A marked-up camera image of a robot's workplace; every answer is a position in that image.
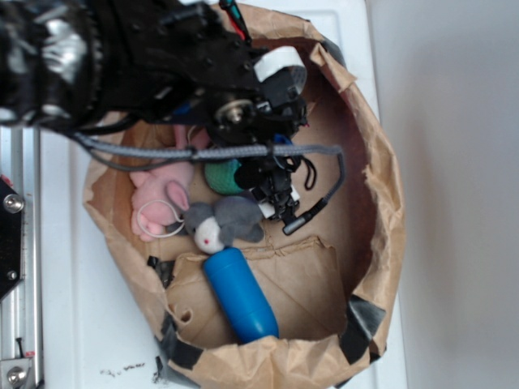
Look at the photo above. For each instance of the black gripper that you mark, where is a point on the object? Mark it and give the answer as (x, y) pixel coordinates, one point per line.
(243, 95)

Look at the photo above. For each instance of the green dimpled ball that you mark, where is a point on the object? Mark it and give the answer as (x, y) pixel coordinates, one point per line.
(220, 177)

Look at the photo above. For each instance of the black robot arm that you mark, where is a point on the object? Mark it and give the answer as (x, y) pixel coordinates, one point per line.
(66, 64)

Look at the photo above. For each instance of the grey plush bunny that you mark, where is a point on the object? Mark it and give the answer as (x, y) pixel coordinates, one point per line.
(215, 226)

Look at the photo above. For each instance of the pink plush toy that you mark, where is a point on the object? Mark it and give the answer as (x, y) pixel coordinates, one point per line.
(160, 197)

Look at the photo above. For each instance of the brown paper bag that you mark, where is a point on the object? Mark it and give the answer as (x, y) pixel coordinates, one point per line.
(332, 284)

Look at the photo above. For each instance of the blue plastic capsule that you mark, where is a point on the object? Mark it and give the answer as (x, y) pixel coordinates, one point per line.
(240, 295)

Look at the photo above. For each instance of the aluminium extrusion rail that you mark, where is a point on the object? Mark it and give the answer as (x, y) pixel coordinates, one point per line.
(21, 322)

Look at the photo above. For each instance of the black octagonal mount plate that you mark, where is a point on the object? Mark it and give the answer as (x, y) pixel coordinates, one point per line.
(12, 205)

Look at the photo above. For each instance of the metal corner bracket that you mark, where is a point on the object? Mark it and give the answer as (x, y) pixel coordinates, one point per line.
(17, 373)

